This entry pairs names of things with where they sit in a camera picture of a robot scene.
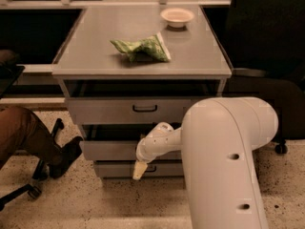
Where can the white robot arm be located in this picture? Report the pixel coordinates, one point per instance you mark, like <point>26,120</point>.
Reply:
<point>216,139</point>

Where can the black office chair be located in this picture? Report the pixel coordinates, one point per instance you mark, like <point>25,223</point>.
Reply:
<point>7,61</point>
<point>265,41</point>

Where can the black office chair right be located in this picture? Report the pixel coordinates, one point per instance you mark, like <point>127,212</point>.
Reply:
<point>265,41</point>

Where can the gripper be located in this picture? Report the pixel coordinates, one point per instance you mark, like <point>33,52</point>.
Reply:
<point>147,151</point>

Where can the black office chair left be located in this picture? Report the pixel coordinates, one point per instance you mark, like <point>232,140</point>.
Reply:
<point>7,61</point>

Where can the dark shoe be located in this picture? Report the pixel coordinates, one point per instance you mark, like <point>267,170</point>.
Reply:
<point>71,152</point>

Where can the grey drawer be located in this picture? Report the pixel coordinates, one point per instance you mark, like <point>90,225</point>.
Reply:
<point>134,110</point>
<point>124,169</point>
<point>109,150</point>

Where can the white bowl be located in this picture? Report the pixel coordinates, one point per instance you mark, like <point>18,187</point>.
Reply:
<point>177,17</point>

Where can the person leg brown trousers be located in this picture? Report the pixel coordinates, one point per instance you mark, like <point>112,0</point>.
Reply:
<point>21,128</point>

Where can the grey drawer cabinet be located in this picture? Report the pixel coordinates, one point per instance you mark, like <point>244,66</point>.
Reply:
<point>91,67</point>

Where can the green chip bag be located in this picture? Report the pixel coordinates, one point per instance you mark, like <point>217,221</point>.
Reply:
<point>151,48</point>

